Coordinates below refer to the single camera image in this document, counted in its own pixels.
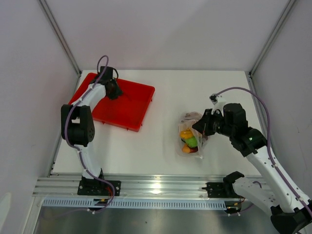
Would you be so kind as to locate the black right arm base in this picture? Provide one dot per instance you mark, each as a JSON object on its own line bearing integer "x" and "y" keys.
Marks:
{"x": 225, "y": 188}

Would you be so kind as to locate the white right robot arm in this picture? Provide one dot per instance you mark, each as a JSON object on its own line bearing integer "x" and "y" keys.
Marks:
{"x": 290, "y": 210}

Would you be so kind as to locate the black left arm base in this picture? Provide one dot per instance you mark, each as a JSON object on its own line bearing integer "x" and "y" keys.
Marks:
{"x": 94, "y": 187}

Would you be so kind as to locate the aluminium frame post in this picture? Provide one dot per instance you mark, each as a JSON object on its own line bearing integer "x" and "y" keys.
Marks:
{"x": 59, "y": 35}
{"x": 273, "y": 35}

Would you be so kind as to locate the red plastic bin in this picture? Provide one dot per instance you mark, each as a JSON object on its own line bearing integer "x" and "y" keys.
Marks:
{"x": 129, "y": 109}

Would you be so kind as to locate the aluminium frame post right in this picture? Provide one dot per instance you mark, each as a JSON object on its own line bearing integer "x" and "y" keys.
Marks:
{"x": 273, "y": 35}

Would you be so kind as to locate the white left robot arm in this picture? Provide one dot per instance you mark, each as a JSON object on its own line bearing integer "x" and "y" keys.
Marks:
{"x": 77, "y": 125}

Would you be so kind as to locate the clear zip bag pink dots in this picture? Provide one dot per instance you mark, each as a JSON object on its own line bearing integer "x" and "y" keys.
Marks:
{"x": 186, "y": 121}

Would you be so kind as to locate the ginger root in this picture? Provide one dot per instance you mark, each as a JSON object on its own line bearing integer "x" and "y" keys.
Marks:
{"x": 186, "y": 134}

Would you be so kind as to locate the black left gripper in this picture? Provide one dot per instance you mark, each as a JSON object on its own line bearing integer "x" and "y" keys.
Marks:
{"x": 118, "y": 92}

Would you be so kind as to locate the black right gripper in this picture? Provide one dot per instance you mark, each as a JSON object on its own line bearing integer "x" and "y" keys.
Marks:
{"x": 203, "y": 125}

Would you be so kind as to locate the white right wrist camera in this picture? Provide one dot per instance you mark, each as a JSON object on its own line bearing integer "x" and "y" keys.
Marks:
{"x": 218, "y": 101}

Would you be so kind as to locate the white slotted cable duct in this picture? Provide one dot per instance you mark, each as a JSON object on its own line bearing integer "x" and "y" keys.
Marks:
{"x": 136, "y": 203}

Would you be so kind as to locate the aluminium frame post left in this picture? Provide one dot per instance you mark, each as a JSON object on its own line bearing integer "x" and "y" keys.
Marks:
{"x": 59, "y": 35}

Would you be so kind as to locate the aluminium mounting rail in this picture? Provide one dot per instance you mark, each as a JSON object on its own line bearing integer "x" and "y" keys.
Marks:
{"x": 132, "y": 186}

